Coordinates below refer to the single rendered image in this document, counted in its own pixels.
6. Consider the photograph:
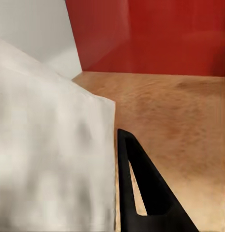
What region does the paper coffee filter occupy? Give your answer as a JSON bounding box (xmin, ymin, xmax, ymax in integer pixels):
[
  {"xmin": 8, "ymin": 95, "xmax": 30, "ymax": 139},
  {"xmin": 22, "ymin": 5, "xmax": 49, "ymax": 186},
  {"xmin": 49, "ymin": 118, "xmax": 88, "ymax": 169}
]
[{"xmin": 0, "ymin": 38, "xmax": 116, "ymax": 232}]

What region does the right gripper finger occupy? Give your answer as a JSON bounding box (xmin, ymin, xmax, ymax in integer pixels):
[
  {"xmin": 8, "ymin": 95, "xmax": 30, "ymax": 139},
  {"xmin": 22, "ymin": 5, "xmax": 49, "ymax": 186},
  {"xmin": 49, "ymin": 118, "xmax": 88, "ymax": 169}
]
[{"xmin": 118, "ymin": 129, "xmax": 199, "ymax": 232}]

